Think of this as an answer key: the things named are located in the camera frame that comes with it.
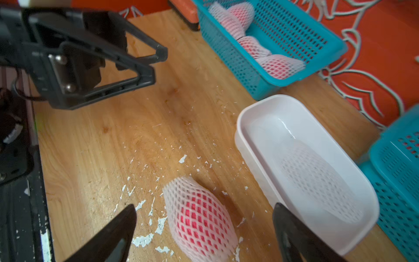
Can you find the teal right plastic basket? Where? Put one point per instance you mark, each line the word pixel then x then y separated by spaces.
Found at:
pixel 393 170

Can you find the teal left plastic basket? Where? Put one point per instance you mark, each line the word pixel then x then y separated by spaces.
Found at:
pixel 283 28

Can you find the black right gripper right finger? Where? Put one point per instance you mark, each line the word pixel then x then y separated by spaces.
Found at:
pixel 297 242

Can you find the teal plastic basket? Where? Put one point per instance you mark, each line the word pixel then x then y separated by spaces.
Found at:
pixel 283 28
pixel 393 170

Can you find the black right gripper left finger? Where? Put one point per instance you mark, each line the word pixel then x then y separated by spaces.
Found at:
pixel 112 243

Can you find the orange foam pad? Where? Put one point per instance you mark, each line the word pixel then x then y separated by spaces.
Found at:
pixel 187 11

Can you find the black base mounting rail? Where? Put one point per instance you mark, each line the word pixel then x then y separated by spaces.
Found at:
pixel 25 224

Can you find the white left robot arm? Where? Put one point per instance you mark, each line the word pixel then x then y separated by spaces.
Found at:
pixel 13 154

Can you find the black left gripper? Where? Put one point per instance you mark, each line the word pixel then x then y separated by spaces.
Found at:
pixel 51 46

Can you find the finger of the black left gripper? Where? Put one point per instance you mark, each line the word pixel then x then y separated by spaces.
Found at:
pixel 113 28

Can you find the white plastic tray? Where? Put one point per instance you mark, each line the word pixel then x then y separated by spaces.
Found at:
pixel 264 127

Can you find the white foam net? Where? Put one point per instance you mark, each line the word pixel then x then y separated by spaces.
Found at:
pixel 318 180
pixel 177 190

